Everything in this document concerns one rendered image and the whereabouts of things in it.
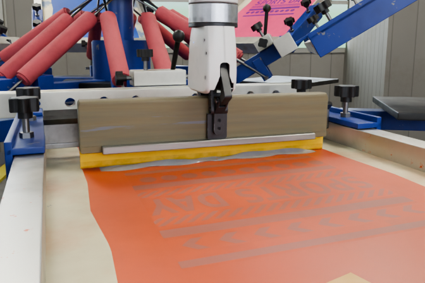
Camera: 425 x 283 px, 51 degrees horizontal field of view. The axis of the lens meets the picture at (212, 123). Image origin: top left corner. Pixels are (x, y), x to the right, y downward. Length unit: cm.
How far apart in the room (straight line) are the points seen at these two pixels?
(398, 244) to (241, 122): 34
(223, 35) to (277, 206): 27
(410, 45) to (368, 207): 376
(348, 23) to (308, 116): 48
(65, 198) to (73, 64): 395
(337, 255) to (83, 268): 21
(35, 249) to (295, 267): 20
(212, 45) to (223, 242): 32
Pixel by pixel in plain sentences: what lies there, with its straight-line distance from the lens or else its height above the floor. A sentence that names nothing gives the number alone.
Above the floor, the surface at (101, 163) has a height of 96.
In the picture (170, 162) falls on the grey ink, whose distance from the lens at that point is 69.
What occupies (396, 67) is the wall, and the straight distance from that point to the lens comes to 421.
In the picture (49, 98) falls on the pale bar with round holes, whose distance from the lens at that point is 97.
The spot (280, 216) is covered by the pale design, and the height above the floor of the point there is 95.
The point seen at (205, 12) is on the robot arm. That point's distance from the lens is 66.
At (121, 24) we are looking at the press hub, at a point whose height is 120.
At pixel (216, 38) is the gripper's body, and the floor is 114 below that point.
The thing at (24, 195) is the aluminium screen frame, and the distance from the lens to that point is 48.
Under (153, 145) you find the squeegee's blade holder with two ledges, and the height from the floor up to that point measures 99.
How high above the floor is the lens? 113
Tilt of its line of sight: 10 degrees down
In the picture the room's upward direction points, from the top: straight up
